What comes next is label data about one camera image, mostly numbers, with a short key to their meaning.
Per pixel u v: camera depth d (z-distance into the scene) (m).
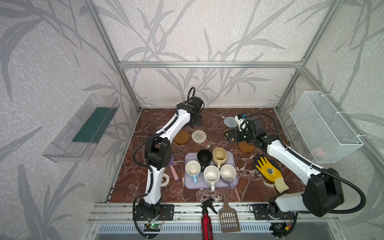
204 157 0.87
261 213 0.73
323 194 0.41
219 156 0.92
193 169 0.85
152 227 0.71
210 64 1.80
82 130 0.67
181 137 1.02
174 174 0.85
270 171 0.86
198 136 1.02
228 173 0.85
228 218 0.72
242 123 0.73
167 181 0.84
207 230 0.67
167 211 0.74
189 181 0.83
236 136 0.72
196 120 0.86
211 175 0.85
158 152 0.54
